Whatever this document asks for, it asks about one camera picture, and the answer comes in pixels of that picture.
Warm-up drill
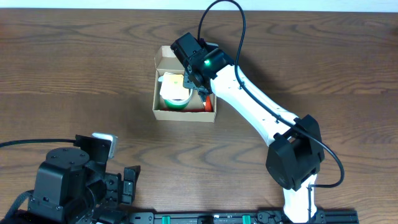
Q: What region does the brown cardboard box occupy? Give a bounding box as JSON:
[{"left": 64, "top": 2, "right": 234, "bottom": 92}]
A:
[{"left": 152, "top": 45, "right": 217, "bottom": 123}]

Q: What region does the yellow white sticky note pad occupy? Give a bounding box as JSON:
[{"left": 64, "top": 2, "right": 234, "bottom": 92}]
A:
[{"left": 158, "top": 72, "right": 190, "bottom": 100}]

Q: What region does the white tape roll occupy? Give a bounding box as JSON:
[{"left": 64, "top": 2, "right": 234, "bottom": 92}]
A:
[{"left": 164, "top": 89, "right": 193, "bottom": 106}]

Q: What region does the red box cutter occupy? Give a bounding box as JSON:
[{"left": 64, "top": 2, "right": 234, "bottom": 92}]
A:
[{"left": 161, "top": 108, "right": 206, "bottom": 113}]

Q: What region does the green tape roll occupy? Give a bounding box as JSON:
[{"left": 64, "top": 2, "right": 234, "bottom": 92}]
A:
[{"left": 164, "top": 100, "right": 189, "bottom": 110}]

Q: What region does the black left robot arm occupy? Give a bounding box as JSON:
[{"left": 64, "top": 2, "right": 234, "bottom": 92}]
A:
[{"left": 2, "top": 147, "right": 141, "bottom": 223}]

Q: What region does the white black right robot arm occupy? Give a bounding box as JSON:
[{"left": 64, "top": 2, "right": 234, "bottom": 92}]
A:
[{"left": 170, "top": 33, "right": 325, "bottom": 223}]

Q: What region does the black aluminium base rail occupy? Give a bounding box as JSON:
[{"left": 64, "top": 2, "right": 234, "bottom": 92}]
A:
[{"left": 129, "top": 210, "right": 359, "bottom": 224}]

